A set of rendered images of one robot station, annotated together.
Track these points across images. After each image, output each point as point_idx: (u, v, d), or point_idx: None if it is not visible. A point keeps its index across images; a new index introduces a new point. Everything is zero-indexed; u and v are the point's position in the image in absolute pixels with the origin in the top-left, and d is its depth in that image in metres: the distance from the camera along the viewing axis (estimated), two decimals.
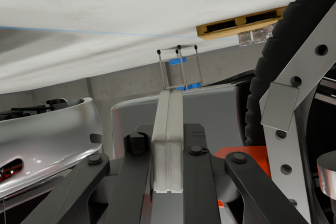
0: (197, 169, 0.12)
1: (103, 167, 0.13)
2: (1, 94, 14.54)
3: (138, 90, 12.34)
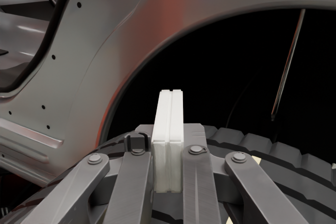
0: (197, 169, 0.12)
1: (103, 167, 0.13)
2: None
3: None
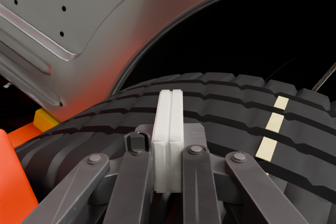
0: (197, 169, 0.12)
1: (103, 167, 0.13)
2: None
3: None
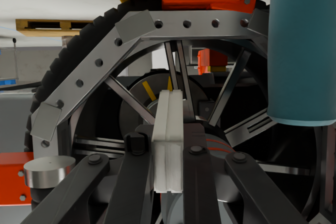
0: (197, 169, 0.12)
1: (103, 167, 0.13)
2: None
3: None
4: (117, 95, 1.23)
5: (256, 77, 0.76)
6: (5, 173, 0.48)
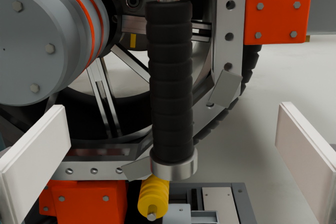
0: None
1: None
2: None
3: None
4: (193, 12, 1.16)
5: None
6: (275, 35, 0.43)
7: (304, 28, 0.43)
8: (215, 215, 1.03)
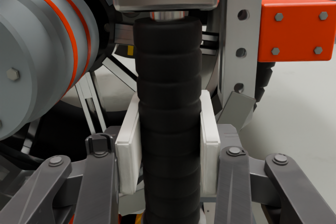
0: (233, 170, 0.12)
1: (65, 168, 0.13)
2: None
3: None
4: None
5: None
6: (296, 51, 0.36)
7: (331, 43, 0.36)
8: None
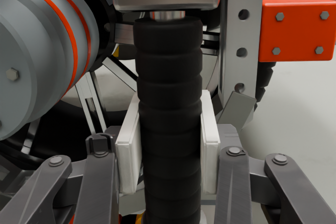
0: (233, 170, 0.12)
1: (66, 168, 0.13)
2: None
3: None
4: None
5: None
6: (297, 51, 0.36)
7: (332, 43, 0.36)
8: None
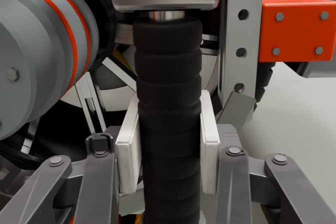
0: (233, 170, 0.12)
1: (66, 168, 0.13)
2: None
3: None
4: None
5: None
6: (297, 51, 0.36)
7: (332, 43, 0.36)
8: None
